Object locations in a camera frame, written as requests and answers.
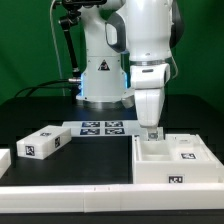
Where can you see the white cabinet top block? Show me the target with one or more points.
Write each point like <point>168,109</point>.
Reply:
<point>44,142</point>

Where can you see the white fence rail front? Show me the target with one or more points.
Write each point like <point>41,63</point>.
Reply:
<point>104,198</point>

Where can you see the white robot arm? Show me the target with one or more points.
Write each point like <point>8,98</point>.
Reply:
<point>128,46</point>

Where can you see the black camera stand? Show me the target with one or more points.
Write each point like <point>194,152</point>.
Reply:
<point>66,22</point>

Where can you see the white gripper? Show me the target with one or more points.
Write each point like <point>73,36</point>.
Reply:
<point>149,104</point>

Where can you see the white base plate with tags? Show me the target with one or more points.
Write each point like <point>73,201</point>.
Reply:
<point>104,128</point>

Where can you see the white fence rail left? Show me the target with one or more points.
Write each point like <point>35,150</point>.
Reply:
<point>5,161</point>

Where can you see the white door panel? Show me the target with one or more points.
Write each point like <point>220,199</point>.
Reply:
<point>143,134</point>
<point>186,147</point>

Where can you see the white fence rail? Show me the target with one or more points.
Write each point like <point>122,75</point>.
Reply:
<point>5,161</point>
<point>104,198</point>

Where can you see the white cabinet body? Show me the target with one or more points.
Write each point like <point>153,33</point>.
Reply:
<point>152,164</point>

